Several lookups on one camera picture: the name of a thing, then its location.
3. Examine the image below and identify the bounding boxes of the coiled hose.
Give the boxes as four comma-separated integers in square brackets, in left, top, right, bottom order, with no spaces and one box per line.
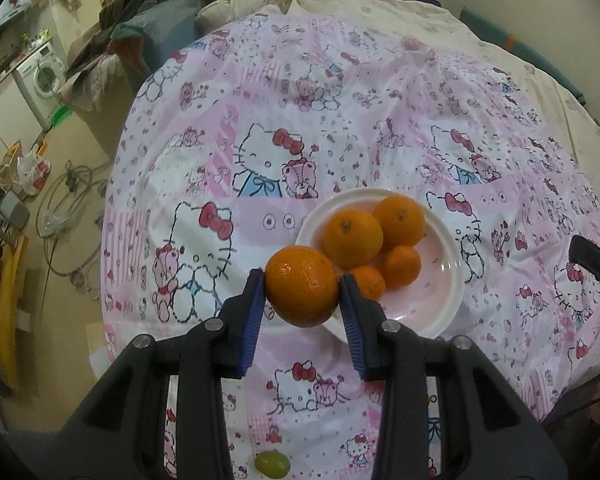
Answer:
[35,160,111,291]

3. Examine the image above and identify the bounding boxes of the large orange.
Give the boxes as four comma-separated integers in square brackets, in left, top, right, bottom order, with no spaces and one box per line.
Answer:
[371,195,426,248]
[322,208,384,269]

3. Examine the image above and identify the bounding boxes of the green grape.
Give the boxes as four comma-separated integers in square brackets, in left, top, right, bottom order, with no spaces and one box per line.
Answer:
[254,451,291,478]

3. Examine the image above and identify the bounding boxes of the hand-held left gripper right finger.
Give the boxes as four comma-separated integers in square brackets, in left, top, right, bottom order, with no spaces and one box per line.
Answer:
[338,274,571,480]

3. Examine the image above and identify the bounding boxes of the teal mat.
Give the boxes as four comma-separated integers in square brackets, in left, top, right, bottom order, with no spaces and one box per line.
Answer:
[460,7,586,101]

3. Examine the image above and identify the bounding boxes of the cream quilt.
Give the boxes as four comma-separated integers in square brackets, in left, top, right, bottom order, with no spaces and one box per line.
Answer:
[195,0,600,241]

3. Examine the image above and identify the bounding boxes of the green dustpan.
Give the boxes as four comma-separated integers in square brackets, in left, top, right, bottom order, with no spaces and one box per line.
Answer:
[45,105,71,128]

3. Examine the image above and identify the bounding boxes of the grey speaker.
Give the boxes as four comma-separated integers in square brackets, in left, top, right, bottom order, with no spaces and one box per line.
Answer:
[0,192,30,228]

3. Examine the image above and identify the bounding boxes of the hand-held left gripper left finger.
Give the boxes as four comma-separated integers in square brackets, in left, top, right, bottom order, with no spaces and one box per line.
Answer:
[62,268,267,480]

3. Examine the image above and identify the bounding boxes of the wicker basket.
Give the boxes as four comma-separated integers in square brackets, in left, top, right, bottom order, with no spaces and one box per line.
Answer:
[0,142,23,186]

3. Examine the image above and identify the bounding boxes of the white kitchen cabinets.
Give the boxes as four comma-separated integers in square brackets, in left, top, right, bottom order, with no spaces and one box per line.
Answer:
[0,75,43,151]

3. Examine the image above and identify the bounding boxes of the pink cartoon printed blanket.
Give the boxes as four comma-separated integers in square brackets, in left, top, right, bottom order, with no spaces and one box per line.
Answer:
[100,10,600,480]

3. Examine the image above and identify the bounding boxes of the white washing machine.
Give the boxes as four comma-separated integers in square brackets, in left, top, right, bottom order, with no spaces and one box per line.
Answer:
[12,42,68,128]

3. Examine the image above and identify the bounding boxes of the pink white plate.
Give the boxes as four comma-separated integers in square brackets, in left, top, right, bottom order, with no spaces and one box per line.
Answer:
[295,188,467,341]

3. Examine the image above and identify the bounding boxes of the grey trouser leg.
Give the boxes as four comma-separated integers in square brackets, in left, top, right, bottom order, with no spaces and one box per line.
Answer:
[0,425,81,480]

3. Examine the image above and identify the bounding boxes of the brown couch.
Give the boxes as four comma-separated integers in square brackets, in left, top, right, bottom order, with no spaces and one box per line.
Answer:
[75,85,146,151]

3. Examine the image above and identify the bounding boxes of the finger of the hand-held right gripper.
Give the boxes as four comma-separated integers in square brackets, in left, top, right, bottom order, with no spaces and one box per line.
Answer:
[570,235,600,301]

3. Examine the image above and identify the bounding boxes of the white red plastic bag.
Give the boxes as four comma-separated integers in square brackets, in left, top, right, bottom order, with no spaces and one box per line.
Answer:
[17,150,51,196]

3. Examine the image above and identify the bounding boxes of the small tangerine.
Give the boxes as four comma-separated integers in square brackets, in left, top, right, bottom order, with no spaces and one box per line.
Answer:
[380,245,422,289]
[346,265,387,302]
[264,245,340,328]

